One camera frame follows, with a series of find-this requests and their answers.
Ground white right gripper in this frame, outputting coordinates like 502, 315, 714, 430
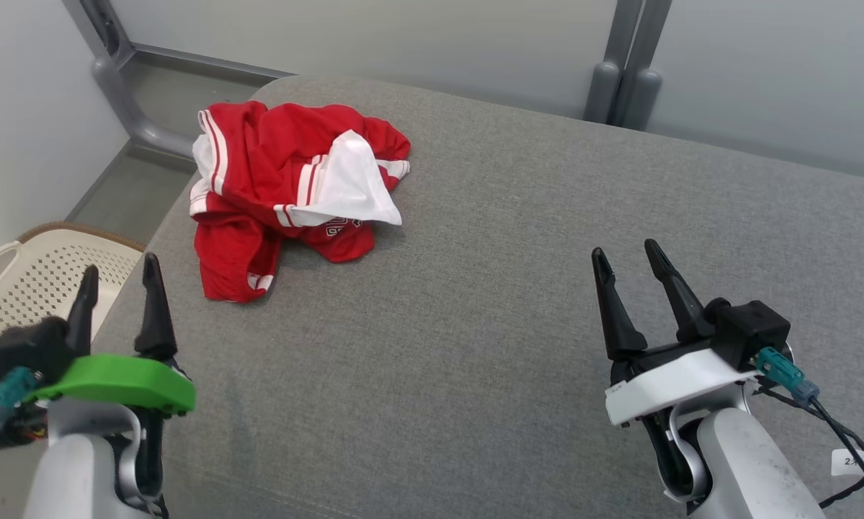
592, 239, 760, 427

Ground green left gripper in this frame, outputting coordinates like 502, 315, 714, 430
25, 252, 196, 433

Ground red basketball shorts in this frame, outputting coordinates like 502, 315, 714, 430
194, 209, 376, 303

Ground red basketball jersey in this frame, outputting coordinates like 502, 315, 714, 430
190, 101, 412, 229

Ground cream plastic laundry basket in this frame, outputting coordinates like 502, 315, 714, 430
0, 222, 146, 361

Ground teal left camera connector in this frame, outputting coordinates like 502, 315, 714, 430
0, 366, 43, 427

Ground teal camera connector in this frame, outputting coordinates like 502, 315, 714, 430
0, 366, 43, 427
754, 346, 821, 408

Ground teal right camera connector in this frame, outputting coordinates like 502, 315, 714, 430
754, 346, 821, 408

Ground grey metal partition post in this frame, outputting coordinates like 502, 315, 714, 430
583, 0, 646, 125
618, 0, 674, 132

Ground grey metal frame with rail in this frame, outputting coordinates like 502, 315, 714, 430
63, 0, 297, 159

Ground white cable label tag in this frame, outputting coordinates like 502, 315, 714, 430
830, 448, 864, 478

